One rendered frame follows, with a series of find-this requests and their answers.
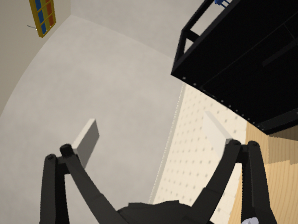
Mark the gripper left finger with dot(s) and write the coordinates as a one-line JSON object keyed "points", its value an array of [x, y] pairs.
{"points": [[53, 205]]}

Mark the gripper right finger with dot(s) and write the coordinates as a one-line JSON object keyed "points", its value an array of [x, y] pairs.
{"points": [[255, 195]]}

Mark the black server rack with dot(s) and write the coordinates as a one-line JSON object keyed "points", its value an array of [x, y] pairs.
{"points": [[224, 59]]}

